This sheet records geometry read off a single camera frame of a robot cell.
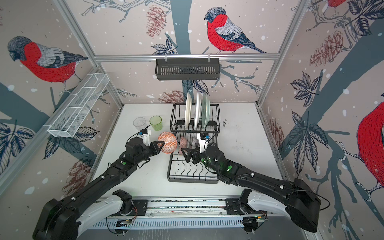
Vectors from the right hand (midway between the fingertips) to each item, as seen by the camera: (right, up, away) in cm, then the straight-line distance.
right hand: (186, 149), depth 74 cm
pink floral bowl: (-3, 0, +12) cm, 12 cm away
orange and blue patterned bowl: (-9, +2, +7) cm, 12 cm away
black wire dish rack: (-5, -15, +10) cm, 19 cm away
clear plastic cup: (-36, +12, +30) cm, 48 cm away
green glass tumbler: (-24, +13, +30) cm, 40 cm away
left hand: (-13, +2, +5) cm, 14 cm away
